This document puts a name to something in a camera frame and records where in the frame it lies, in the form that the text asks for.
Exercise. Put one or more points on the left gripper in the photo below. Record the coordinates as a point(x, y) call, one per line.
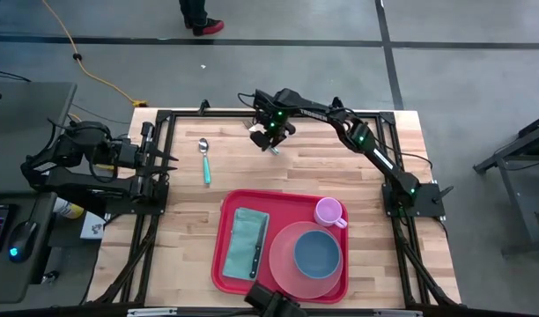
point(146, 185)

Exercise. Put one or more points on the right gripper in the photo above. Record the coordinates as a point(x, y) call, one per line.
point(276, 112)

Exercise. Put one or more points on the red plastic tray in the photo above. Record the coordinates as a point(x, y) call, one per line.
point(287, 207)

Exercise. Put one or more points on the pink mug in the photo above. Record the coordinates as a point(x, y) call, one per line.
point(327, 211)

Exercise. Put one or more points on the teal cloth napkin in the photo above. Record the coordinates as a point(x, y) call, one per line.
point(241, 244)

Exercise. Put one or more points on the blue bowl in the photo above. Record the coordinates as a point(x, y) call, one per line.
point(318, 254)

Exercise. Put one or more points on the pink round plate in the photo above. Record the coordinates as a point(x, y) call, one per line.
point(280, 264)

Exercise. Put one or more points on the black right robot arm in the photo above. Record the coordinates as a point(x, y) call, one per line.
point(322, 112)

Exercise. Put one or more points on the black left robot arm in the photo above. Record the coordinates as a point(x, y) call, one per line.
point(76, 149)

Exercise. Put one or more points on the white cardboard box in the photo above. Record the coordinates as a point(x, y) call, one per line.
point(91, 226)

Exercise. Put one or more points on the yellow and white bottle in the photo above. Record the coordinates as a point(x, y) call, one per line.
point(71, 210)

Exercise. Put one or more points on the person's red shoes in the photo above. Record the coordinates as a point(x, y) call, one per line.
point(208, 27)

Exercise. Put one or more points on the grey side desk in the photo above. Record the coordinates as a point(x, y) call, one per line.
point(23, 110)

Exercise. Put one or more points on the black computer mouse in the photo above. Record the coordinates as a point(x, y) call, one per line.
point(23, 238)

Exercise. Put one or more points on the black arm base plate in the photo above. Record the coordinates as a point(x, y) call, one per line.
point(430, 198)
point(120, 208)

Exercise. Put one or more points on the black aluminium rig frame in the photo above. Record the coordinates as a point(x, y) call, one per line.
point(208, 114)

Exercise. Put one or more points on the black frame clamp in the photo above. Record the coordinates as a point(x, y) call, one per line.
point(337, 104)
point(203, 105)

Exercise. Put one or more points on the silver metal bracket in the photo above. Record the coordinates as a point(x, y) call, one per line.
point(150, 312)
point(397, 313)

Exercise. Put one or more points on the black camera on mount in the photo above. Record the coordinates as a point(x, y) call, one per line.
point(274, 304)

